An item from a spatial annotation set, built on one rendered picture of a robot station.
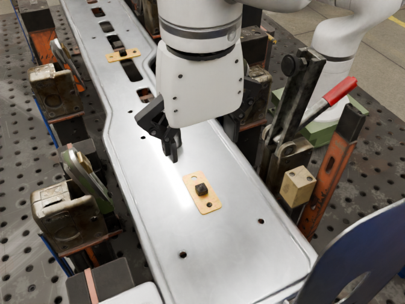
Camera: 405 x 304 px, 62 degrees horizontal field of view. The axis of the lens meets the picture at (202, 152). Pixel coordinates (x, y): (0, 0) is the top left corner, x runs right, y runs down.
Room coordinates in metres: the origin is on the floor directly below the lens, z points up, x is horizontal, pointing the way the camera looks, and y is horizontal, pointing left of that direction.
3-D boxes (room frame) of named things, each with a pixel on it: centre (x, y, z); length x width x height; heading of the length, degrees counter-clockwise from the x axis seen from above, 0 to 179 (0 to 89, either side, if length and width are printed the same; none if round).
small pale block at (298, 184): (0.32, -0.15, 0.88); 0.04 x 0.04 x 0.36; 25
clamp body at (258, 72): (0.58, -0.10, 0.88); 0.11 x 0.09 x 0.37; 115
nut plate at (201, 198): (0.34, 0.00, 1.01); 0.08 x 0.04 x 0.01; 25
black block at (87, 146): (0.44, 0.24, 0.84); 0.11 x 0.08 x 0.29; 115
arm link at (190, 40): (0.34, 0.00, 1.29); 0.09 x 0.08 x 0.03; 115
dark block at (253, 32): (0.64, -0.09, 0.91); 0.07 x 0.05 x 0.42; 115
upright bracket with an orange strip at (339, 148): (0.31, -0.18, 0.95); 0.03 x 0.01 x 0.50; 25
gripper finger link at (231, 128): (0.36, -0.05, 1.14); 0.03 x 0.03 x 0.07; 25
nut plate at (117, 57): (0.76, 0.20, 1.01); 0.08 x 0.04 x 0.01; 115
